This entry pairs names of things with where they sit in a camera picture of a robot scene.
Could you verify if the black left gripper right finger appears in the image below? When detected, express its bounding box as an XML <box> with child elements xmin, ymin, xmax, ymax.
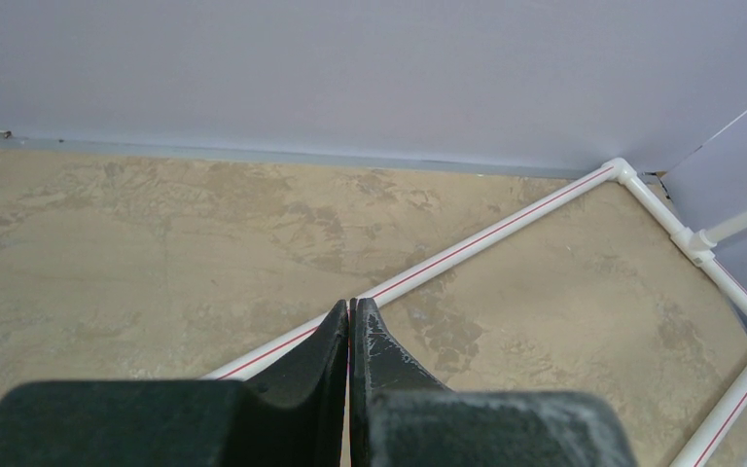
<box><xmin>348</xmin><ymin>299</ymin><xmax>637</xmax><ymax>466</ymax></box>

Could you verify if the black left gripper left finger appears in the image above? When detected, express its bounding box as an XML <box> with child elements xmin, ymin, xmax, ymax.
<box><xmin>0</xmin><ymin>301</ymin><xmax>349</xmax><ymax>466</ymax></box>

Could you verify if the white PVC pipe frame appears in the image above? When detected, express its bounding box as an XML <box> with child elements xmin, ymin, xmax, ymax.
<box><xmin>202</xmin><ymin>157</ymin><xmax>747</xmax><ymax>467</ymax></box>

